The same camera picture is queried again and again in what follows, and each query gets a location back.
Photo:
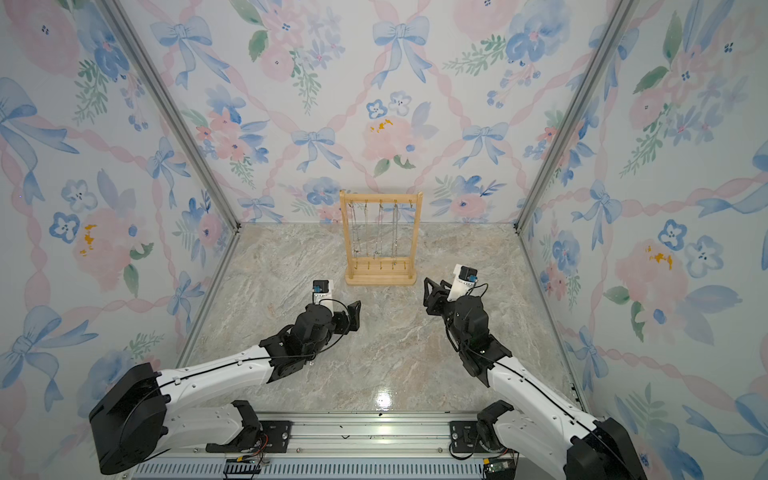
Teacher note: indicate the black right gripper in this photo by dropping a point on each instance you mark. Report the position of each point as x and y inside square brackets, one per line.
[439, 297]

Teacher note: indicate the aluminium corner profile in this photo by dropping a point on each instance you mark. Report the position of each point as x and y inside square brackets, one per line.
[118, 20]
[597, 65]

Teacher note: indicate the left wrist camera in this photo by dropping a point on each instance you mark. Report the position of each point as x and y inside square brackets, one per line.
[322, 293]

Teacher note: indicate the right aluminium corner profile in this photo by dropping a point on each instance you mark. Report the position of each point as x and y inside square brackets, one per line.
[597, 65]

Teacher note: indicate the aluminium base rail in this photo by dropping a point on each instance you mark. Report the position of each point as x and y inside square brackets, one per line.
[336, 446]

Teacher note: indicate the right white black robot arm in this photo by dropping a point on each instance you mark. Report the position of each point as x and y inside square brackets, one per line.
[530, 419]

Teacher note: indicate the left aluminium corner profile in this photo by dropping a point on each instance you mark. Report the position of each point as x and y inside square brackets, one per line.
[118, 20]

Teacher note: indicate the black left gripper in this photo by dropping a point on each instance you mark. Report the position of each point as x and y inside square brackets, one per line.
[343, 325]

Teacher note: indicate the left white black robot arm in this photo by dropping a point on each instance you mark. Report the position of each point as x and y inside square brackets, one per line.
[148, 412]

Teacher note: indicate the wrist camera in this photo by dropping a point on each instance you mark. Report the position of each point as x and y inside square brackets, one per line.
[322, 293]
[465, 279]

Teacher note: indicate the green circuit board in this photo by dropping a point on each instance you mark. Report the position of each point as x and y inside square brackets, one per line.
[499, 469]

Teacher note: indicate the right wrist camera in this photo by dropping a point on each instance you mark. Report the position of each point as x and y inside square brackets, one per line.
[465, 279]

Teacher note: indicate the wooden jewelry display stand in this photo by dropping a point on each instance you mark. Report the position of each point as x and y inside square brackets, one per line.
[381, 238]

